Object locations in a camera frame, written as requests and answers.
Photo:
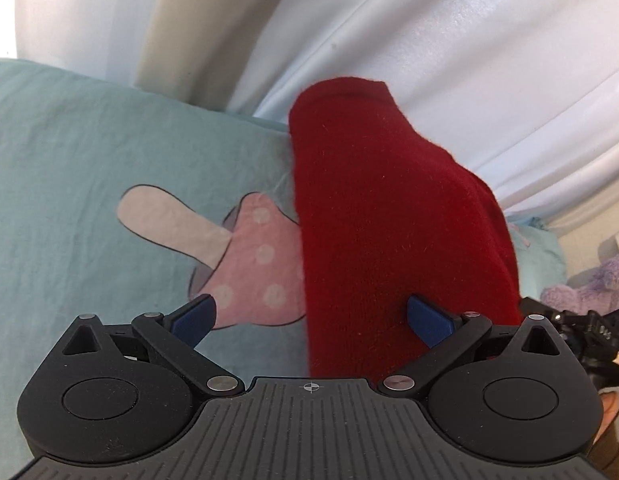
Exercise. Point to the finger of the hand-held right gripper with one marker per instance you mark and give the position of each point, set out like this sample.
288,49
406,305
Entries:
537,307

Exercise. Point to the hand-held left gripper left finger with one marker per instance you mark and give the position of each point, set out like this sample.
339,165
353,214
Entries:
193,321

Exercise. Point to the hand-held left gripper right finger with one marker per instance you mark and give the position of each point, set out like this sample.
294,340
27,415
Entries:
429,322

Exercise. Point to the red knit sweater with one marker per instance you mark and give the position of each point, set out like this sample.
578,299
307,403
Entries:
389,220

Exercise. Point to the person's right forearm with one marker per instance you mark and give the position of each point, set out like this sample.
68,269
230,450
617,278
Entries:
609,435

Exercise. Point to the purple plush toy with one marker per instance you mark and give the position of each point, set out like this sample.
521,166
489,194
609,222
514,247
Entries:
589,285

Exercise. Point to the white box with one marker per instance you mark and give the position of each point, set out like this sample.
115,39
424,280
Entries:
617,250

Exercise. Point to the teal mushroom print bedsheet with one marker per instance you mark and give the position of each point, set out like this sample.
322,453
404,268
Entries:
89,160

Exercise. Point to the beige curtain panel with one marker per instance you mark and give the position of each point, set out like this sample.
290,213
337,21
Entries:
204,35

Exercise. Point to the white curtain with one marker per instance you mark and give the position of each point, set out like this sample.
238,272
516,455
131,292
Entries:
439,35

